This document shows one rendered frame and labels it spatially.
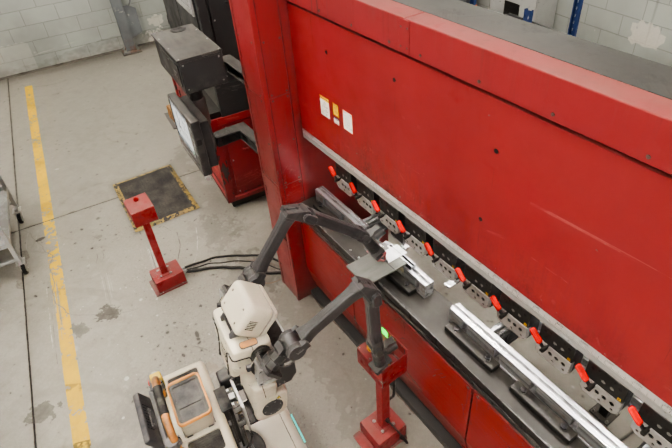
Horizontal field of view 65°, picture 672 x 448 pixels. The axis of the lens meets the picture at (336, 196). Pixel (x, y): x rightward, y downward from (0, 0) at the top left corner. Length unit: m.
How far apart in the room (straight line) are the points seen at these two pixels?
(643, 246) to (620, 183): 0.19
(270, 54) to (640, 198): 1.94
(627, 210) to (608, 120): 0.27
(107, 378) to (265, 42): 2.44
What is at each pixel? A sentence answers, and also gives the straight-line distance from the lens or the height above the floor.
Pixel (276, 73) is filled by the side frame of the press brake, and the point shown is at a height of 1.79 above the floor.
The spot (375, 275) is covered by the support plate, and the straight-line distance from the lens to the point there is 2.74.
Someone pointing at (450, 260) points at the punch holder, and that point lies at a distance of 2.42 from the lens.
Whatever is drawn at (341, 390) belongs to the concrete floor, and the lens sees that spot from 3.52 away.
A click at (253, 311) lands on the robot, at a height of 1.38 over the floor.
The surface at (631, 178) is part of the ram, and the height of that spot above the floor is 2.09.
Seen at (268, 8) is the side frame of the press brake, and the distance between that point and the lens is 2.83.
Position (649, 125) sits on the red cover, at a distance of 1.54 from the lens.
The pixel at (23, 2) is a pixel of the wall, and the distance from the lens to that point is 8.85.
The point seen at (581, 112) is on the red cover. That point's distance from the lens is 1.63.
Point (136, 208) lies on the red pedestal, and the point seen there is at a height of 0.80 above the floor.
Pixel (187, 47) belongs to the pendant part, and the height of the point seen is 1.95.
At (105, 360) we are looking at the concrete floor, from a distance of 4.10.
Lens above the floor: 2.98
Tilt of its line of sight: 38 degrees down
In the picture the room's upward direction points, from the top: 5 degrees counter-clockwise
